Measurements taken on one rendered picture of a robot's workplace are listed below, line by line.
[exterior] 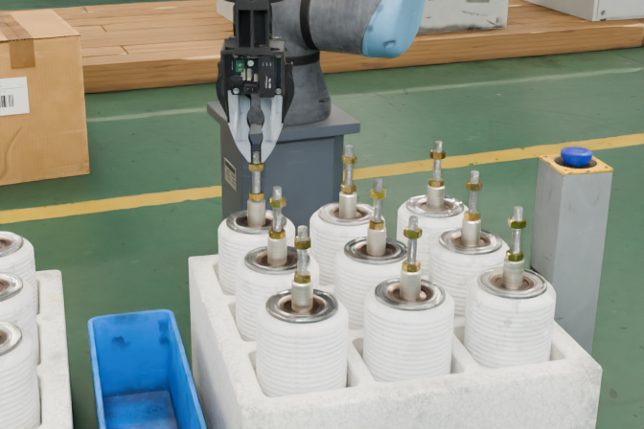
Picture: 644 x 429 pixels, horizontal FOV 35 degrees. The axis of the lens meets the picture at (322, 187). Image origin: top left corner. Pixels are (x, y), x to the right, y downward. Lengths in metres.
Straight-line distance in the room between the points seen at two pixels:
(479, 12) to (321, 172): 1.86
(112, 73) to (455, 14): 1.10
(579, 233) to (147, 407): 0.60
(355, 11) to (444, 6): 1.85
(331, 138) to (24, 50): 0.82
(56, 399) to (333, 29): 0.65
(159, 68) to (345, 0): 1.52
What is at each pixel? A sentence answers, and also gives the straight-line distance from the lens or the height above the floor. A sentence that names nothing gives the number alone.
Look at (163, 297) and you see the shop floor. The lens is 1.67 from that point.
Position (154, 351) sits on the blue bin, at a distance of 1.39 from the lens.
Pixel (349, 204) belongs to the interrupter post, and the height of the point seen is 0.27.
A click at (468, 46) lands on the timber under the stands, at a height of 0.05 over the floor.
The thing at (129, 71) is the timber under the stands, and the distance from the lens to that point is 2.89.
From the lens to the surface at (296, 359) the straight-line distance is 1.05.
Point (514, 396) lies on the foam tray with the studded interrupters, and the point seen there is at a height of 0.16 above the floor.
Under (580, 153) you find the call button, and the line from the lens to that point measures 1.34.
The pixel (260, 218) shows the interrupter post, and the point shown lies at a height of 0.26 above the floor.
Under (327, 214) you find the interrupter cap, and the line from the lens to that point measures 1.30.
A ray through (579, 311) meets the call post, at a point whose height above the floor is 0.12.
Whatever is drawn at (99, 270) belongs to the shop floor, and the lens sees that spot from 1.78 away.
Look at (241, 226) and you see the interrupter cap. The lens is 1.26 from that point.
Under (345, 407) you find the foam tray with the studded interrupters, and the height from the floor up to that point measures 0.17.
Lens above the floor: 0.74
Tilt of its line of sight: 20 degrees down
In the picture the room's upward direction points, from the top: 1 degrees clockwise
